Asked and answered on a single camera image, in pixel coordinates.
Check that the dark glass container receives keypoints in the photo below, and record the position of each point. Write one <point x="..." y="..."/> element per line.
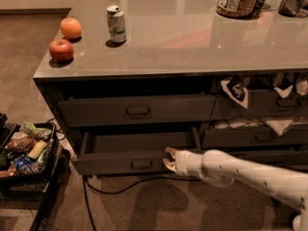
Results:
<point x="290" y="7"/>

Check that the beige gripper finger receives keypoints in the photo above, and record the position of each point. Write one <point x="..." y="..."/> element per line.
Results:
<point x="171" y="165"/>
<point x="172" y="152"/>

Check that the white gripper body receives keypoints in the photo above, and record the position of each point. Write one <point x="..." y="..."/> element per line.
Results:
<point x="183" y="162"/>

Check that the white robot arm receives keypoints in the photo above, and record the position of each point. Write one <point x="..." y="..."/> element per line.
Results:
<point x="220" y="169"/>

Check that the grey cabinet with countertop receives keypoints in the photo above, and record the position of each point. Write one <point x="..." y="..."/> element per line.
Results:
<point x="172" y="47"/>

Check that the white paper in drawer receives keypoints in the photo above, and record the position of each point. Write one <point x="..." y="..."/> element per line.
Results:
<point x="278" y="124"/>

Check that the black white snack bag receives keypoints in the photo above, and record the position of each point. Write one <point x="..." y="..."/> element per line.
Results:
<point x="234" y="87"/>

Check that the black tray of snacks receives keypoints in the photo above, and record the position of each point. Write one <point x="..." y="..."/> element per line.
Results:
<point x="27" y="152"/>

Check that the red apple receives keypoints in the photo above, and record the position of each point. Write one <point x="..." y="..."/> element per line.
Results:
<point x="61" y="50"/>

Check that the orange fruit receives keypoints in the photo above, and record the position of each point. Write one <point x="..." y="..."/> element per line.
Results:
<point x="71" y="28"/>

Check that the green white soda can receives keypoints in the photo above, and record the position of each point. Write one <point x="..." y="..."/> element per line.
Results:
<point x="116" y="23"/>

